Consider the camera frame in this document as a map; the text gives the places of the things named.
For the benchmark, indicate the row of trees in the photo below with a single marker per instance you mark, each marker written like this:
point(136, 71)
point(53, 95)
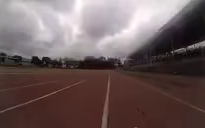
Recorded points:
point(96, 63)

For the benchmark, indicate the dark roofed grandstand building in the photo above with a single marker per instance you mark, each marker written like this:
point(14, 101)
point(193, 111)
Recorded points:
point(190, 33)

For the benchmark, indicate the low pale buildings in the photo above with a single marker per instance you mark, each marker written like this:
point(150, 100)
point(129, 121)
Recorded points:
point(6, 60)

